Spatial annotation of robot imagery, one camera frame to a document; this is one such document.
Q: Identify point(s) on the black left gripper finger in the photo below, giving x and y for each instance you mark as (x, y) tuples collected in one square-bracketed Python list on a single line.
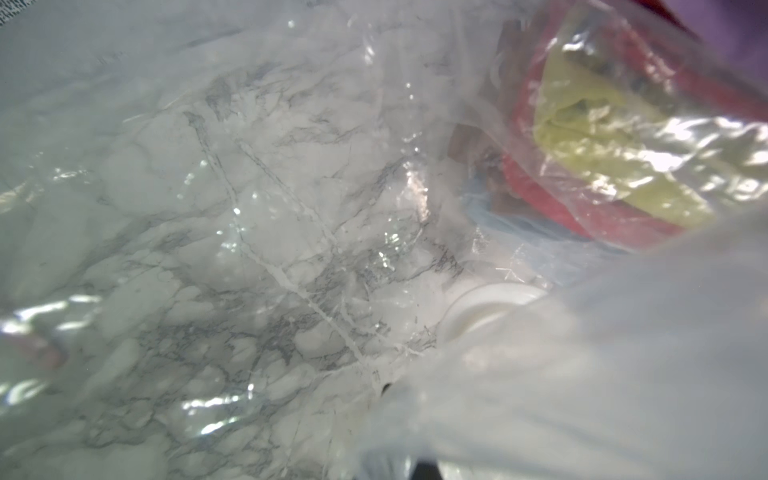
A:
[(424, 470)]

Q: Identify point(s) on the clear plastic vacuum bag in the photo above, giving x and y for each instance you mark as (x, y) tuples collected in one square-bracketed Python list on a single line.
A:
[(229, 230)]

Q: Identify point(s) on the yellow garment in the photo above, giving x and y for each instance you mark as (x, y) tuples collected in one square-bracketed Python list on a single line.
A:
[(633, 138)]

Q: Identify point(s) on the red garment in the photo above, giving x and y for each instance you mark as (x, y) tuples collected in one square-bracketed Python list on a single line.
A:
[(642, 35)]

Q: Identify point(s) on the purple garment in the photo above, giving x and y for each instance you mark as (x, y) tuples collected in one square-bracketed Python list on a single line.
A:
[(736, 30)]

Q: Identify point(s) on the light blue trousers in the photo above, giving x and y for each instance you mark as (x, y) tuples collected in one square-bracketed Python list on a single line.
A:
[(550, 250)]

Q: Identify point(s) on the white vacuum bag valve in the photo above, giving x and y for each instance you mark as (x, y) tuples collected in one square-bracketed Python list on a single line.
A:
[(481, 306)]

